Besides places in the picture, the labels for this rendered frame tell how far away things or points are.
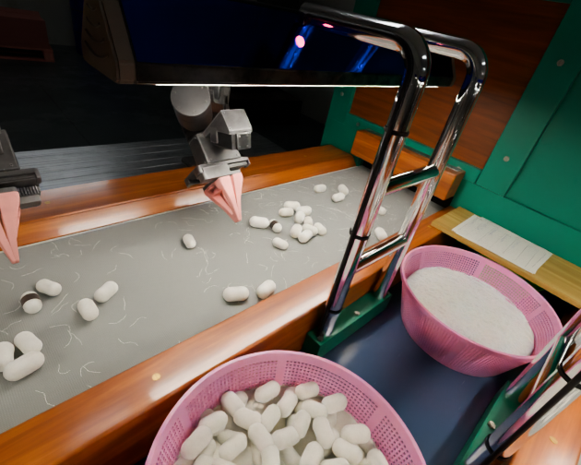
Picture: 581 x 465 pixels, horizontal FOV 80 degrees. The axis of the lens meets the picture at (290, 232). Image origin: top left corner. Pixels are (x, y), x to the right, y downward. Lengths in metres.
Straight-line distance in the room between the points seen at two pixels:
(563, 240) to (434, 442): 0.54
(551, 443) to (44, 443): 0.52
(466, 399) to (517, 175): 0.51
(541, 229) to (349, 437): 0.66
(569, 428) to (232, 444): 0.40
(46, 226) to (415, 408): 0.63
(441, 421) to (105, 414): 0.43
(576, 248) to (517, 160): 0.22
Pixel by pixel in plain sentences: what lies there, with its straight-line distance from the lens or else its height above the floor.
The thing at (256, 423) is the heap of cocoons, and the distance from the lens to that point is 0.42.
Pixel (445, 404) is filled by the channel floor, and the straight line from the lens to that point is 0.61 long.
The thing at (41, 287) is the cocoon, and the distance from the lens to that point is 0.56.
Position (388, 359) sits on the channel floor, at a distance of 0.62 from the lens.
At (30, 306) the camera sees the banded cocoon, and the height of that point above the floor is 0.76.
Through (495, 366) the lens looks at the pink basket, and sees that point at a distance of 0.64.
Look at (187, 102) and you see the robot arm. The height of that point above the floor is 0.97.
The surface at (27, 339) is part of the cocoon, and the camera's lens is 0.50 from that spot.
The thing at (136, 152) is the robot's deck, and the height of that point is 0.67.
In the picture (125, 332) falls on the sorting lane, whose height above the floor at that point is 0.74.
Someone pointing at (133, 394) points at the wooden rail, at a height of 0.77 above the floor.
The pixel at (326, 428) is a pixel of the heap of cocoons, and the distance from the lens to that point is 0.44.
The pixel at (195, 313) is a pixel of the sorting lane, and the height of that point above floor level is 0.74.
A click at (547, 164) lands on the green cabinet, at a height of 0.94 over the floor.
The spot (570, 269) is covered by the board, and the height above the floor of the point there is 0.78.
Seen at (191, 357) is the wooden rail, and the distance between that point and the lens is 0.44.
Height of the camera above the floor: 1.12
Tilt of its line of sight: 33 degrees down
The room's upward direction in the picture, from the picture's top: 13 degrees clockwise
